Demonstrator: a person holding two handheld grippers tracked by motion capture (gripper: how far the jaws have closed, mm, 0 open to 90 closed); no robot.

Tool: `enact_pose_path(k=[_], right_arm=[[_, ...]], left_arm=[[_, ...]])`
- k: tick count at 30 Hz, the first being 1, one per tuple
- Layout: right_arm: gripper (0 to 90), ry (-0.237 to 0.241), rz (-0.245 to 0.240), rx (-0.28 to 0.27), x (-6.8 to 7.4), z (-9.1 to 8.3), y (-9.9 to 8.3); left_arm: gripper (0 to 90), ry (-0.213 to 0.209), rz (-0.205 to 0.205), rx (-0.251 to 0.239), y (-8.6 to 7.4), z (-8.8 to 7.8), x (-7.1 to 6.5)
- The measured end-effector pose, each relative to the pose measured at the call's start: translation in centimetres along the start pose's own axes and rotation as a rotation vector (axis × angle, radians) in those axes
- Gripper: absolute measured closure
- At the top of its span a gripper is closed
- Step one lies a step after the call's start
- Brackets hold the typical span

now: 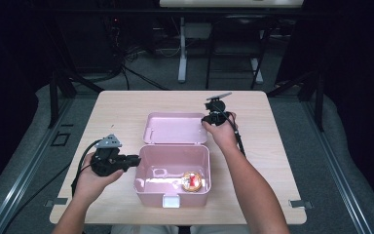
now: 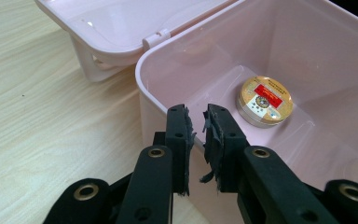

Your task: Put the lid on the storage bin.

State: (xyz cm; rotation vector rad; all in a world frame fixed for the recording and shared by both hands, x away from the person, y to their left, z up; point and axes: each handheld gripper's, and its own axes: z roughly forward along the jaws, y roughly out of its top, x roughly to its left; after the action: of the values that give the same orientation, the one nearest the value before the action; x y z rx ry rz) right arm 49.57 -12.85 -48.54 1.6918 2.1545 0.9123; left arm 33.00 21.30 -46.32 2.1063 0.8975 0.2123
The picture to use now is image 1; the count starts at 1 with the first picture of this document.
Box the bundle of black floor cables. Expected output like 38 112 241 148
103 19 183 92

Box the person's right hand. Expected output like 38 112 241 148
203 112 240 151

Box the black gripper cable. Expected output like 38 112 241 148
1 138 103 234
211 102 246 158

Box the black metal chair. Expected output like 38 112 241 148
205 14 272 91

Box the white desk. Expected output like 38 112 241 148
159 0 304 85

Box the grey tape strip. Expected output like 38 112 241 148
288 200 314 210
44 197 69 208

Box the person's left hand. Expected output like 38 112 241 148
73 154 125 203

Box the round clear snack packet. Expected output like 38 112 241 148
181 171 204 193

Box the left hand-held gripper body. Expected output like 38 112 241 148
90 134 125 177

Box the aluminium floor rail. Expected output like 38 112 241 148
0 97 76 234
301 100 374 234

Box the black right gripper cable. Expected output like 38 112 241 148
211 102 246 158

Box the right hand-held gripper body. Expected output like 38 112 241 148
204 92 233 127

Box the person's right leg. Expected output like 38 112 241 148
189 224 252 234

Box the pink storage box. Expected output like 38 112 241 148
133 111 212 209

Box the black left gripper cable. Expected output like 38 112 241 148
1 138 103 234

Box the black frame post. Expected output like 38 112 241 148
267 69 325 133
47 19 105 130

